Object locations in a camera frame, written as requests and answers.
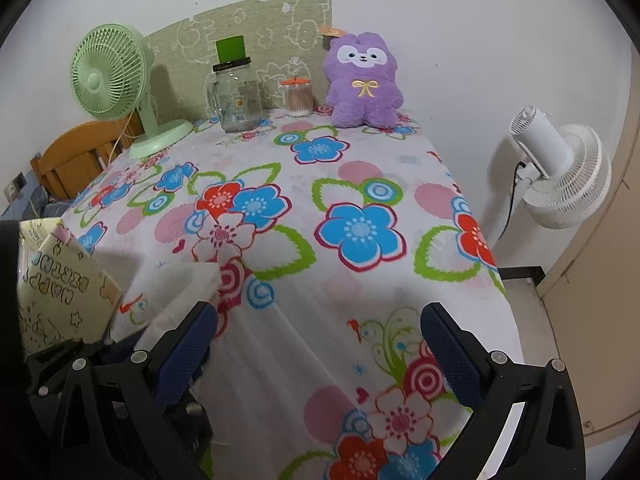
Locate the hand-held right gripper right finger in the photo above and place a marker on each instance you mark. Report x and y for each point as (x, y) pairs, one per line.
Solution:
(450, 355)

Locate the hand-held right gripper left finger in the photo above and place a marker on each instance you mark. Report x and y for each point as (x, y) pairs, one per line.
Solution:
(185, 355)

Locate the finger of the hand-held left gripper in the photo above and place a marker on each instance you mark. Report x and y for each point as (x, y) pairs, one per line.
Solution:
(192, 417)
(55, 360)

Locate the happy birthday gift bag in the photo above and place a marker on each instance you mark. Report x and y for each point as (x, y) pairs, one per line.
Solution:
(65, 290)

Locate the white tissue paper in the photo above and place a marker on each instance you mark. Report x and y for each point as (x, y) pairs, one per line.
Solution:
(165, 295)

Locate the floral tablecloth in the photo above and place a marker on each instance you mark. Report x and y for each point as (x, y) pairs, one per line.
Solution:
(325, 285)

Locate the wooden bed headboard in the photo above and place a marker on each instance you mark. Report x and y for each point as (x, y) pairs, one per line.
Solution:
(75, 160)

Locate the white circulator fan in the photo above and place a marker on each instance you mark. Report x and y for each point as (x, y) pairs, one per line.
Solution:
(565, 175)

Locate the green desk fan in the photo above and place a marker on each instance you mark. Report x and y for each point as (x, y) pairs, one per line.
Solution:
(107, 75)

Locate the glass jar with green lid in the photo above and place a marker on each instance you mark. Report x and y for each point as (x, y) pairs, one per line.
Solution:
(235, 100)

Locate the small jar with orange lid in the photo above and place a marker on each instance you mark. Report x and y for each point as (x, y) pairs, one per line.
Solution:
(297, 100)

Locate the purple plush toy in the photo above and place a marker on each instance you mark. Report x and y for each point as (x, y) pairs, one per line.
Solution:
(362, 85)

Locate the wall socket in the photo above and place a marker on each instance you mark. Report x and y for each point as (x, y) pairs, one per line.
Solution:
(14, 185)

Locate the green printed wall panel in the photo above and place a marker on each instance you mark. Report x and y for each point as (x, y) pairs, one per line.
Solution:
(280, 30)

